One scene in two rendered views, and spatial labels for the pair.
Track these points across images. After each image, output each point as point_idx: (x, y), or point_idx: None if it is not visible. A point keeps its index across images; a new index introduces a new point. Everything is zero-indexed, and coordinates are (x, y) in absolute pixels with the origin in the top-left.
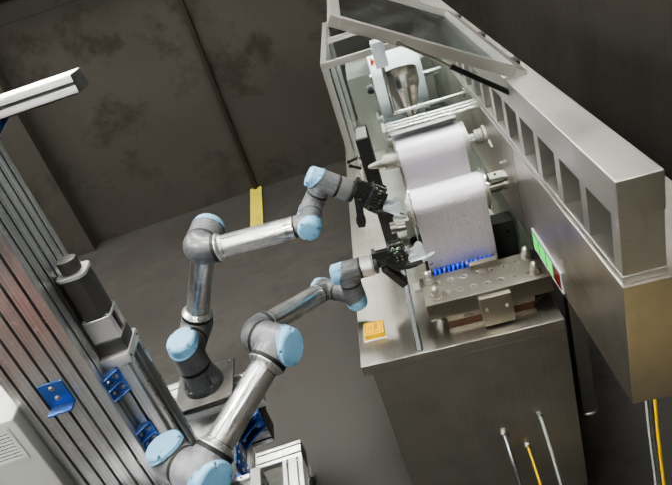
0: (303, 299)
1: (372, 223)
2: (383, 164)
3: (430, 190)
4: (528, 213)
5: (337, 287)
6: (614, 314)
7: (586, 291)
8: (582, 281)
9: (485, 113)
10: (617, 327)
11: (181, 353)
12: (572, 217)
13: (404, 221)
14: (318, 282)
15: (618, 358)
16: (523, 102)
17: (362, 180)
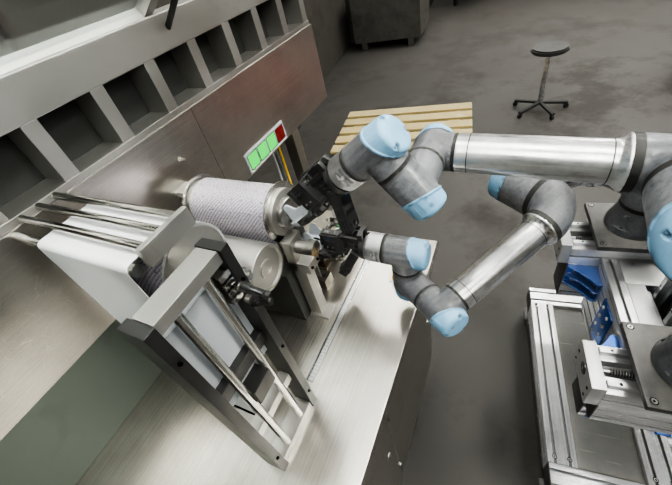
0: (480, 257)
1: None
2: None
3: (255, 183)
4: (234, 151)
5: (426, 279)
6: (311, 55)
7: (297, 84)
8: (294, 82)
9: (88, 178)
10: (314, 61)
11: None
12: (277, 42)
13: (298, 231)
14: (451, 299)
15: (318, 84)
16: (203, 2)
17: (316, 163)
